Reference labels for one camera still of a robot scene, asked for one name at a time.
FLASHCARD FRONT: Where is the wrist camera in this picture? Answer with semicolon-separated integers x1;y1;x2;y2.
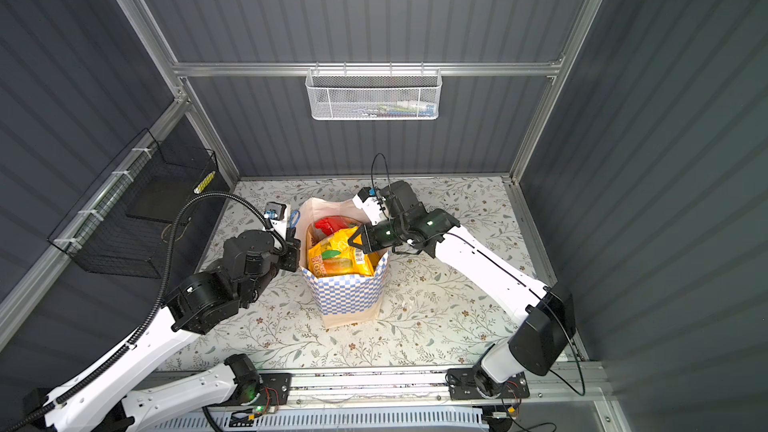
353;187;386;225
264;201;291;239

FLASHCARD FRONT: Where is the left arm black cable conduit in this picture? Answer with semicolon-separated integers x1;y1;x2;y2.
0;191;277;432

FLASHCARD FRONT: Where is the yellow snack bag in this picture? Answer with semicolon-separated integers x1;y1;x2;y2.
307;227;377;278

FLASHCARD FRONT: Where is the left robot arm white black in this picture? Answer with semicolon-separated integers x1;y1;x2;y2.
21;229;301;431

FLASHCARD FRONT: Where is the floral table cloth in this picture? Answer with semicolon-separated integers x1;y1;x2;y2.
163;177;535;371

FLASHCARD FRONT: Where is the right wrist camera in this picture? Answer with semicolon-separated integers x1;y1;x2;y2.
353;187;386;225

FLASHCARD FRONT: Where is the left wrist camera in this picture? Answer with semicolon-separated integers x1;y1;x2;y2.
264;201;291;239

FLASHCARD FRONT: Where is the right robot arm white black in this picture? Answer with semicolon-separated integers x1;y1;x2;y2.
348;181;576;398

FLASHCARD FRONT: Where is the white wire wall basket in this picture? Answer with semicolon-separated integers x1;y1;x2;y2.
305;69;443;121

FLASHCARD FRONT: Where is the red snack bag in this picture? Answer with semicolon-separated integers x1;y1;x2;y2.
313;215;360;238

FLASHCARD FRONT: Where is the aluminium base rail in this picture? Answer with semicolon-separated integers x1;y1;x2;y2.
107;365;619;432

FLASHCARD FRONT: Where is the black wire side basket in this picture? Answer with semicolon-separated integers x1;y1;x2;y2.
48;132;227;279

